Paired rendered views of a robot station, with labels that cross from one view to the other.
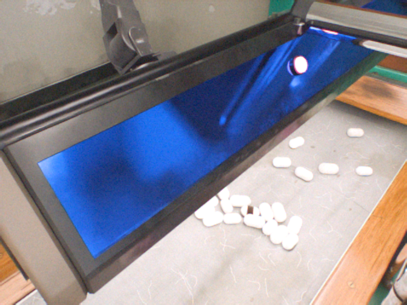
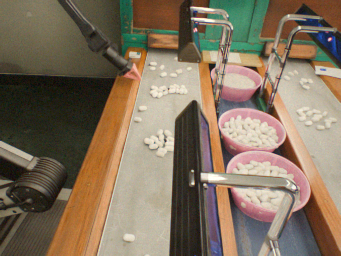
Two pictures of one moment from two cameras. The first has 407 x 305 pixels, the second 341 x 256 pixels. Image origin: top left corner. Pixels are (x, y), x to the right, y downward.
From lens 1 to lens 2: 0.98 m
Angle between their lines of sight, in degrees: 34
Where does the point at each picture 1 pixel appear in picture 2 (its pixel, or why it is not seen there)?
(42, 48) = not seen: outside the picture
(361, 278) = (208, 90)
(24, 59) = not seen: outside the picture
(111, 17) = (90, 29)
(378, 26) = (206, 21)
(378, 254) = (208, 84)
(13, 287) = (124, 129)
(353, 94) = (170, 43)
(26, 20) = not seen: outside the picture
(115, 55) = (96, 45)
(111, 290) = (150, 120)
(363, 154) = (184, 65)
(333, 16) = (199, 20)
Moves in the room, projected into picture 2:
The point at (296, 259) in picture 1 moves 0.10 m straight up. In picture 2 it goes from (190, 95) to (192, 76)
